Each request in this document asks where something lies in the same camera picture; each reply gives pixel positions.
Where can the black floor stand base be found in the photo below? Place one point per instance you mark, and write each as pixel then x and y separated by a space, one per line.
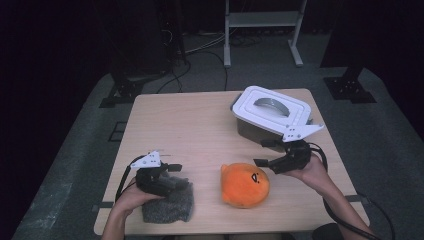
pixel 125 90
pixel 346 88

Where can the orange plush toy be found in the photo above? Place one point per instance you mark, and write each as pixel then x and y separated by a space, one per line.
pixel 240 190

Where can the translucent grey storage box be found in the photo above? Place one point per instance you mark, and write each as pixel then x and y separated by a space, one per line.
pixel 253 131

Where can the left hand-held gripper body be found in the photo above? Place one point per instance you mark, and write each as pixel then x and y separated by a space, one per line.
pixel 150 181

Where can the black table bracket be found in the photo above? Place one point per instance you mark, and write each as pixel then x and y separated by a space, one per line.
pixel 358 199
pixel 100 206

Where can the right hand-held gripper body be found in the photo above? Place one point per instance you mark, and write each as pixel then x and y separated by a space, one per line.
pixel 295 158

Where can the grey fluffy towel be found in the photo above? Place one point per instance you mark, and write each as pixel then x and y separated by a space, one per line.
pixel 170 210

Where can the white metal stand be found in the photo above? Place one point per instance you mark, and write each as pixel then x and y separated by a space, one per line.
pixel 263 19

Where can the person's left hand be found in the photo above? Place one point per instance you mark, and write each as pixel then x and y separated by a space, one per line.
pixel 131 200

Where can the black square floor frame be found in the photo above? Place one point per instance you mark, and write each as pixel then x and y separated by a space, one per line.
pixel 109 136

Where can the person's right hand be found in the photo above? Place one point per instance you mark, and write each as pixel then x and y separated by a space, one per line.
pixel 315 176

